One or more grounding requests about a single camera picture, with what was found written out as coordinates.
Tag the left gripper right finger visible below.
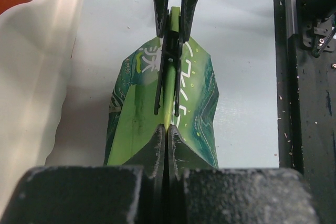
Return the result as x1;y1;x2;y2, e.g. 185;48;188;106
166;125;319;223

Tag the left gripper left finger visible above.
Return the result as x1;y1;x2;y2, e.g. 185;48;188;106
1;124;165;223

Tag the black bag clip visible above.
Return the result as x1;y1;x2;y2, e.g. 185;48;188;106
154;29;183;117

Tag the green litter bag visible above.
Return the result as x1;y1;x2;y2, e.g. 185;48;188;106
103;6;221;169

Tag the orange and cream litter box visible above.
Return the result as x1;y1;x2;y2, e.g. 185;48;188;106
0;0;84;171

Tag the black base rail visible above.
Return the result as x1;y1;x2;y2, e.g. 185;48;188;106
274;0;335;223

